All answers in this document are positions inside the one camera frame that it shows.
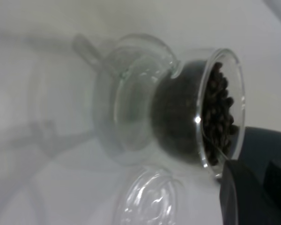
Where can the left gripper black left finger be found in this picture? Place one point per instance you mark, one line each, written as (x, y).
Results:
(243, 201)

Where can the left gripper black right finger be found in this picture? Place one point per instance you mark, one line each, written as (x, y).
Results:
(279, 180)

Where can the dark grey ceramic mug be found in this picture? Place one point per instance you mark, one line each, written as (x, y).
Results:
(267, 145)

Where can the clear glass lid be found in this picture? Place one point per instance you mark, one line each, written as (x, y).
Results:
(152, 199)

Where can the pile of coffee beans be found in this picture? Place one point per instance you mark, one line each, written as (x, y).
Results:
(220, 105)

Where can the clear double-wall glass jar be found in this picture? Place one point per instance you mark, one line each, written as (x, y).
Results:
(131, 105)

